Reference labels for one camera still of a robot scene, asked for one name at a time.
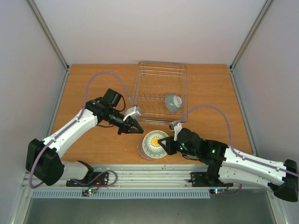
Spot pale green bowl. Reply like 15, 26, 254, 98
182, 154, 199, 161

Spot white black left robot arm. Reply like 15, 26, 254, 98
25, 89, 144, 189

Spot right controller board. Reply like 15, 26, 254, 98
210, 188, 228, 195

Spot aluminium frame rails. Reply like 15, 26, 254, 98
0, 0, 299, 224

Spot pink patterned bowl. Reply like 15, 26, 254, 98
137, 140, 154, 161

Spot grey slotted cable duct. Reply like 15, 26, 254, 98
32, 189, 210, 200

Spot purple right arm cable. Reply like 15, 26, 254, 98
172, 105, 299, 198

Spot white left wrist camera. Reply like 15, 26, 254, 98
123, 105, 142, 121

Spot controller board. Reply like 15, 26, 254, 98
210, 188, 228, 195
81, 189, 97, 196

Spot grey speckled bowl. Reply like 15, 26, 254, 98
164, 94, 183, 113

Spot yellow blue patterned bowl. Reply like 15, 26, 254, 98
142, 130, 169, 159

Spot metal wire dish rack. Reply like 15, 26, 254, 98
132, 62, 188, 125

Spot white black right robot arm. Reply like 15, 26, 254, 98
157, 128, 299, 202

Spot left controller board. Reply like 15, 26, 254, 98
81, 189, 97, 196

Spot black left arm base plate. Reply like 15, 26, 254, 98
66, 172, 109, 187

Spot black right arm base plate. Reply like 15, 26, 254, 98
188, 172, 234, 187

